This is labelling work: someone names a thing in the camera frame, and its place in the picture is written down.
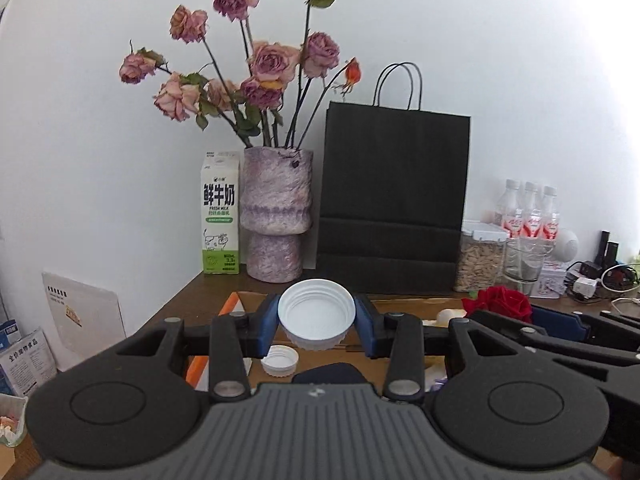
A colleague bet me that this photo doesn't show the medium white lid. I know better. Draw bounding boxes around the medium white lid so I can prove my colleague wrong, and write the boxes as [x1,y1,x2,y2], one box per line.
[260,344,299,378]

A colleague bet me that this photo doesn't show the large white jar lid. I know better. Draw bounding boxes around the large white jar lid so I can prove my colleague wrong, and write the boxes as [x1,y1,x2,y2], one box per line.
[278,278,356,351]

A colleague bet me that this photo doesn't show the navy zip pouch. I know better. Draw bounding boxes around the navy zip pouch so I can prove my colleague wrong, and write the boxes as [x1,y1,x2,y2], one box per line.
[291,362,368,385]

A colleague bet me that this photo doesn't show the red rose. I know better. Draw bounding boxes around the red rose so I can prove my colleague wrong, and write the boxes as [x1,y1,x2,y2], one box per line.
[461,285,533,323]

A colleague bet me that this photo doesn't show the yellow white plush toy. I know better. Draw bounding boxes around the yellow white plush toy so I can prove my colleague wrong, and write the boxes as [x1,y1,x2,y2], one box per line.
[436,309,466,327]

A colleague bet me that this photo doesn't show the white tin box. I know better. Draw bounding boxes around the white tin box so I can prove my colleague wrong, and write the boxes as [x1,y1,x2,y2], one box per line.
[529,260,568,299]

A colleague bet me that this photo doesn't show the white power adapter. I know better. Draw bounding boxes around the white power adapter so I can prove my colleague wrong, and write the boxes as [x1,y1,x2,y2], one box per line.
[572,276,599,300]

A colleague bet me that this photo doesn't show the drinking glass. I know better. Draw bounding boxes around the drinking glass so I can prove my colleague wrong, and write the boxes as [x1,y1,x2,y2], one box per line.
[502,237,549,283]

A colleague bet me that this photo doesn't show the white round speaker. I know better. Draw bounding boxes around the white round speaker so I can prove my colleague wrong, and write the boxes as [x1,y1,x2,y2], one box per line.
[553,229,579,262]

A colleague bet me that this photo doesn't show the water bottle right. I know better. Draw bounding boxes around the water bottle right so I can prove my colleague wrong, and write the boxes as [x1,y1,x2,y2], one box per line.
[540,186,560,240]

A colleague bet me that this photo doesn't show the water bottle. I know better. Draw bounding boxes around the water bottle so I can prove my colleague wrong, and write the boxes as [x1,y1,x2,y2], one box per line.
[521,182,542,238]
[540,186,560,240]
[495,179,523,238]

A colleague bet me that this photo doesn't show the seed storage jar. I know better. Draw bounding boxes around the seed storage jar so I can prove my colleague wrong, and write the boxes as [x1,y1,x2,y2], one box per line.
[454,220,509,292]

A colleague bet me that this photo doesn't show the water bottle middle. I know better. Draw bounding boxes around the water bottle middle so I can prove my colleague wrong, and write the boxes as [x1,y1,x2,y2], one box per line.
[521,182,542,238]

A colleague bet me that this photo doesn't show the purple ceramic vase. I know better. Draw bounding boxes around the purple ceramic vase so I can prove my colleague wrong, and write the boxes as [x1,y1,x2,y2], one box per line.
[240,148,314,284]

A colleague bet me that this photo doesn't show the water bottle left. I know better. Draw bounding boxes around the water bottle left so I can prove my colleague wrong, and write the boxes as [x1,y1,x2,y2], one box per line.
[495,179,523,238]

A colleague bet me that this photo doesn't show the black paper bag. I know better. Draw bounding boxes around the black paper bag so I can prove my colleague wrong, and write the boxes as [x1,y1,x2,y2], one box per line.
[316,62,471,295]

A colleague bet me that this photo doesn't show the milk carton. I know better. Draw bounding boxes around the milk carton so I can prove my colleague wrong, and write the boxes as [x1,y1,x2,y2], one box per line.
[200,152,240,275]

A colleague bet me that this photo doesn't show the dried pink roses bouquet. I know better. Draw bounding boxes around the dried pink roses bouquet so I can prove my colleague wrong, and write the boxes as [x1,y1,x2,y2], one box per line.
[118,0,361,150]

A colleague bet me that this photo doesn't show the blue paper packages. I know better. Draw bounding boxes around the blue paper packages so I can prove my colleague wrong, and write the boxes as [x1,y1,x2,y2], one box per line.
[0,320,58,396]

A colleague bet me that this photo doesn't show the cardboard trash box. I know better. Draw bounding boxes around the cardboard trash box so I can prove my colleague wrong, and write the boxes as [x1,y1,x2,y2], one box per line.
[1,393,41,479]

